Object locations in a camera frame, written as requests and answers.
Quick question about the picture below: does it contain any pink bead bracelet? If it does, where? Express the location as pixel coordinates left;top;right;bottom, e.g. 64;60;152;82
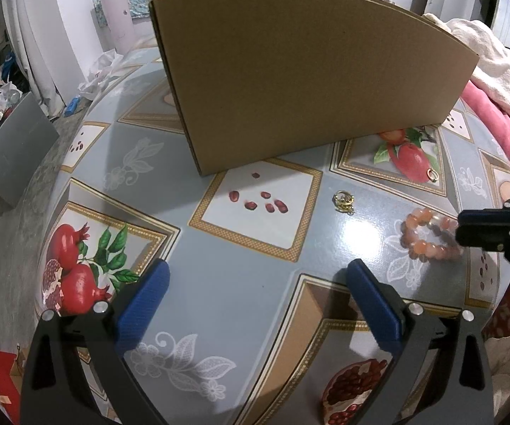
399;207;465;261

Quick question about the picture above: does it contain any grey board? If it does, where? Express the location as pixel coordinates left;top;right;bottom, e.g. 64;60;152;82
0;93;61;206

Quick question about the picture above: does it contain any white curtain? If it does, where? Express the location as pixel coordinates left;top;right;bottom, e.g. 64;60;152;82
2;0;78;116

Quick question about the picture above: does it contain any white blanket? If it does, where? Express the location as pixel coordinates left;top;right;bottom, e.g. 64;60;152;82
423;12;510;127

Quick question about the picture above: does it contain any pink paper roll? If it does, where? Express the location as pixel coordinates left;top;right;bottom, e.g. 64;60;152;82
104;0;136;47

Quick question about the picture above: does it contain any fruit print tablecloth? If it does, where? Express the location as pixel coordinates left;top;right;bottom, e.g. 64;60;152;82
33;46;510;425

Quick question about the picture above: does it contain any small white plastic bag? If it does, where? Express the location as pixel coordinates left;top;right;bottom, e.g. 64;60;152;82
0;82;21;107

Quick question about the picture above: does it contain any pink blanket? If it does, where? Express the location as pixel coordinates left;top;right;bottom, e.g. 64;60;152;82
461;77;510;341

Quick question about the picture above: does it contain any cardboard box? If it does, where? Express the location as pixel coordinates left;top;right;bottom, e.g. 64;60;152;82
148;0;481;177

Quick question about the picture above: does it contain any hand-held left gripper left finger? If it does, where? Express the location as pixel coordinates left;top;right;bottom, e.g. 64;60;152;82
19;258;171;425

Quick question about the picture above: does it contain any large white plastic bag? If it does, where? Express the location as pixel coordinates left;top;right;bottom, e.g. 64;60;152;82
80;49;123;98

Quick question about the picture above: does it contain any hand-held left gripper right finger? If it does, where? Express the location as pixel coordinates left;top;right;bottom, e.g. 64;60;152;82
344;258;495;425

